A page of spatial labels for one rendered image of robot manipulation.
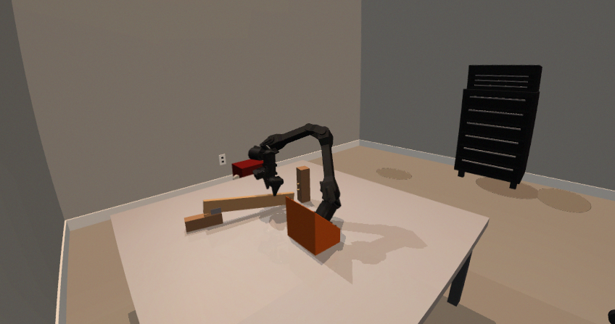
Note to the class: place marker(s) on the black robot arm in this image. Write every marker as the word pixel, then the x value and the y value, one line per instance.
pixel 329 187

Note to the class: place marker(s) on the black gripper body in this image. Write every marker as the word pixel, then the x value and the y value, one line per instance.
pixel 273 180

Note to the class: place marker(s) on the long brown wooden rail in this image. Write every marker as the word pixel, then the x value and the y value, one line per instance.
pixel 246 202

